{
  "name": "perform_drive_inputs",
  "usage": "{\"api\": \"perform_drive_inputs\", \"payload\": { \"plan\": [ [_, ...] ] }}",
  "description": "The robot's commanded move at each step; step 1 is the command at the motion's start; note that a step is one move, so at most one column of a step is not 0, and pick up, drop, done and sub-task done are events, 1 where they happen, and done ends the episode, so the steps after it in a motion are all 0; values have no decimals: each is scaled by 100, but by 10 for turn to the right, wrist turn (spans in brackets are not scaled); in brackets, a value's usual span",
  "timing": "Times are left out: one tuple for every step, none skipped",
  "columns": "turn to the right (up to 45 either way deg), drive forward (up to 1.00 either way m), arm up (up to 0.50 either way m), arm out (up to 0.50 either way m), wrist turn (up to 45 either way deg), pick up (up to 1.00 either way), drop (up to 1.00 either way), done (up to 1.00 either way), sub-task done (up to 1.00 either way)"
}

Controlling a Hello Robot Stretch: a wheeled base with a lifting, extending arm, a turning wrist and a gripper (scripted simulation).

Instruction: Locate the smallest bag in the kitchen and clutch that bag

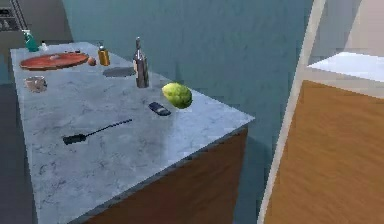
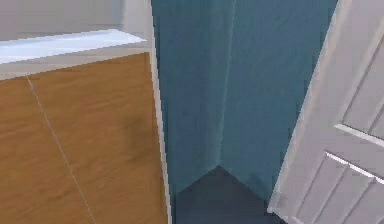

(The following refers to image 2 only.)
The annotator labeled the brown wooden cupboard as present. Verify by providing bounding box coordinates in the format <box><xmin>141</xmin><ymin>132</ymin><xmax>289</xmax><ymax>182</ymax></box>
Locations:
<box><xmin>0</xmin><ymin>0</ymin><xmax>174</xmax><ymax>224</ymax></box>

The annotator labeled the white panelled room door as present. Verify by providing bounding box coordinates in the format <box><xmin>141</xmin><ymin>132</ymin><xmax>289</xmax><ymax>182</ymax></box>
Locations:
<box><xmin>267</xmin><ymin>0</ymin><xmax>384</xmax><ymax>224</ymax></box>

